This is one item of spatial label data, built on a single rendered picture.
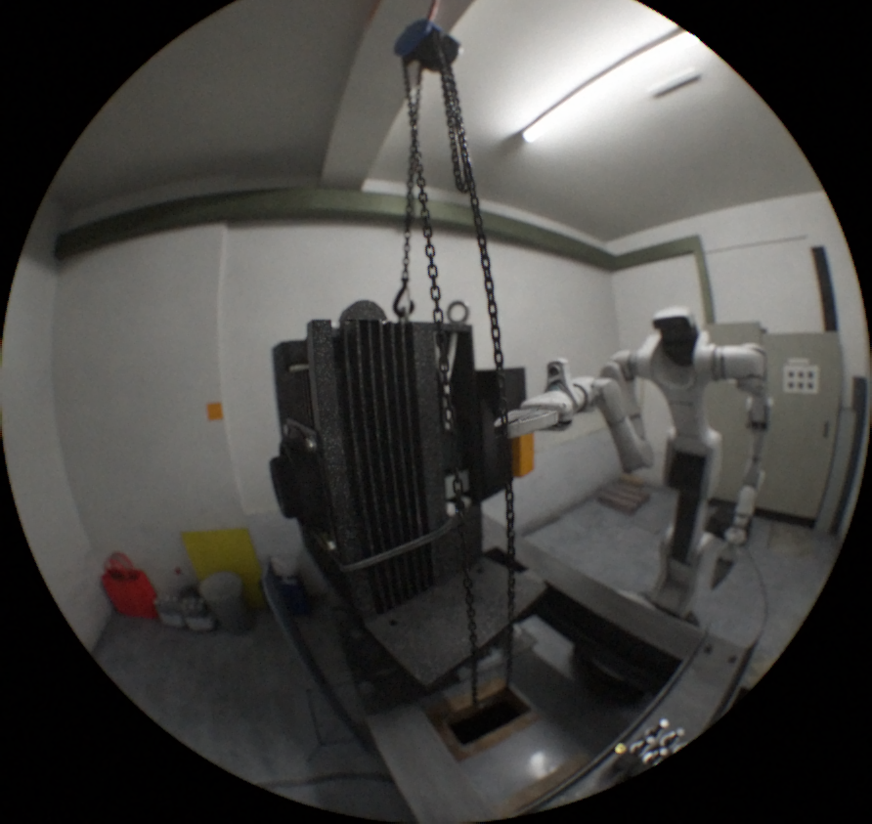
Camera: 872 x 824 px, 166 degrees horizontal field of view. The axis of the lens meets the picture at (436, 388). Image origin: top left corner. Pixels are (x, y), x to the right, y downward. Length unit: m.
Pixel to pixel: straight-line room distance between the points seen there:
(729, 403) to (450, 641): 2.87
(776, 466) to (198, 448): 4.25
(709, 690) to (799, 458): 2.41
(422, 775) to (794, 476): 3.11
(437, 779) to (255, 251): 2.35
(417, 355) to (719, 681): 1.24
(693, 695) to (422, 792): 0.68
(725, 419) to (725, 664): 2.38
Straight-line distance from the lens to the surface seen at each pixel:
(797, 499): 3.32
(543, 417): 0.49
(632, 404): 1.02
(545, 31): 1.61
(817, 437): 3.17
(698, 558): 1.45
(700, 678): 1.08
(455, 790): 0.86
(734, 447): 3.19
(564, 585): 1.26
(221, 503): 2.01
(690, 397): 0.96
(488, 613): 0.82
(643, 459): 0.92
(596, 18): 1.63
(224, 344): 1.91
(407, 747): 0.89
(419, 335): 0.68
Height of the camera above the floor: 1.51
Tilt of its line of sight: 4 degrees down
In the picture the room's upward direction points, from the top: 4 degrees counter-clockwise
